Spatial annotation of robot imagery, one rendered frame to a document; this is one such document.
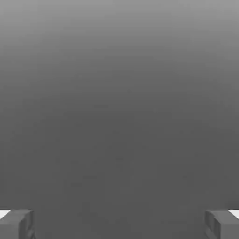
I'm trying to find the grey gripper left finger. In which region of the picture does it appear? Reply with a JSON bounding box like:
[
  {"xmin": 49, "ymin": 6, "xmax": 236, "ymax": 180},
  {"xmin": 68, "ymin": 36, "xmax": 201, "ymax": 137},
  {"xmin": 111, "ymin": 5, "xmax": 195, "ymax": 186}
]
[{"xmin": 0, "ymin": 209, "xmax": 35, "ymax": 239}]

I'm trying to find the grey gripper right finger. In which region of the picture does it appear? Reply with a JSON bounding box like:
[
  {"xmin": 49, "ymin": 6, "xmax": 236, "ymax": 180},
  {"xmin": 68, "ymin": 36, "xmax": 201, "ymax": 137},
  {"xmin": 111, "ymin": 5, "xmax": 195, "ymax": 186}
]
[{"xmin": 204, "ymin": 209, "xmax": 239, "ymax": 239}]

